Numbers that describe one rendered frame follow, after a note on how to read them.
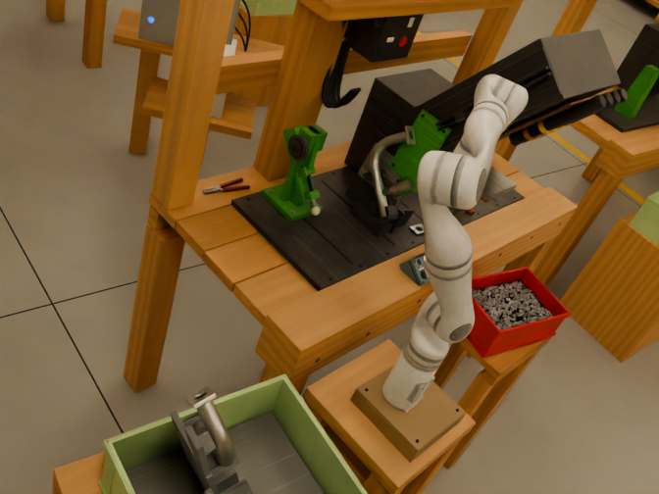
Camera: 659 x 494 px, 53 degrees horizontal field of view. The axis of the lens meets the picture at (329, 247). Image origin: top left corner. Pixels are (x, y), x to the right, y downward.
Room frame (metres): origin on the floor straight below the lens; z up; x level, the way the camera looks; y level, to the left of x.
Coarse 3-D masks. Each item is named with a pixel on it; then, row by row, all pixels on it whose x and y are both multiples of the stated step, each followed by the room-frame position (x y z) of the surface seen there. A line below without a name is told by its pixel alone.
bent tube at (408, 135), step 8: (408, 128) 1.83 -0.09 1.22; (392, 136) 1.84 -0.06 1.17; (400, 136) 1.83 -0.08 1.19; (408, 136) 1.81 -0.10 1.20; (384, 144) 1.84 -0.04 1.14; (392, 144) 1.84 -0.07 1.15; (376, 152) 1.83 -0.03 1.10; (376, 160) 1.83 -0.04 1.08; (376, 168) 1.81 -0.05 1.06; (376, 176) 1.80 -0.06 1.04; (376, 184) 1.78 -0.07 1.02; (376, 192) 1.77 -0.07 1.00; (384, 200) 1.76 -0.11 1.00; (384, 208) 1.74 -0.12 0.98; (384, 216) 1.73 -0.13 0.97
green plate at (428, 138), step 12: (420, 120) 1.86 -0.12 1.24; (432, 120) 1.85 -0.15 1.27; (420, 132) 1.84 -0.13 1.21; (432, 132) 1.83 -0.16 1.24; (444, 132) 1.82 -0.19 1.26; (408, 144) 1.84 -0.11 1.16; (420, 144) 1.83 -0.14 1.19; (432, 144) 1.81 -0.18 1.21; (396, 156) 1.84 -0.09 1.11; (408, 156) 1.82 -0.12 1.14; (420, 156) 1.81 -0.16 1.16; (396, 168) 1.82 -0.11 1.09; (408, 168) 1.81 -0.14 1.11
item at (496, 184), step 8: (488, 176) 1.90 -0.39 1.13; (496, 176) 1.92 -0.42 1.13; (504, 176) 1.94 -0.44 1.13; (488, 184) 1.85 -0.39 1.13; (496, 184) 1.87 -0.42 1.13; (504, 184) 1.89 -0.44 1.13; (512, 184) 1.91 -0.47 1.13; (488, 192) 1.81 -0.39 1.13; (496, 192) 1.82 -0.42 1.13; (504, 192) 1.87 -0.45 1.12
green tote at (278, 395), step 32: (256, 384) 0.94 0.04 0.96; (288, 384) 0.97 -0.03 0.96; (192, 416) 0.81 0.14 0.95; (224, 416) 0.88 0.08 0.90; (256, 416) 0.95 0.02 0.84; (288, 416) 0.94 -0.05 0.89; (128, 448) 0.71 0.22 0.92; (160, 448) 0.77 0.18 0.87; (320, 448) 0.87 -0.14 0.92; (128, 480) 0.63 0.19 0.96; (320, 480) 0.84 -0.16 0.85; (352, 480) 0.80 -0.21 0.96
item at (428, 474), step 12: (312, 408) 1.06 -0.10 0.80; (324, 420) 1.05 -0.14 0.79; (336, 444) 1.03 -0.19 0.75; (456, 444) 1.15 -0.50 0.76; (348, 456) 1.01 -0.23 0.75; (444, 456) 1.12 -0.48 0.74; (360, 468) 0.99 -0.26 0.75; (432, 468) 1.11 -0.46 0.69; (360, 480) 0.97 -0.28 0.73; (372, 480) 0.94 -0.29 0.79; (420, 480) 1.12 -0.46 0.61; (372, 492) 0.93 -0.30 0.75; (384, 492) 0.92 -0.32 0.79; (408, 492) 1.12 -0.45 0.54; (420, 492) 1.14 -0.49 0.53
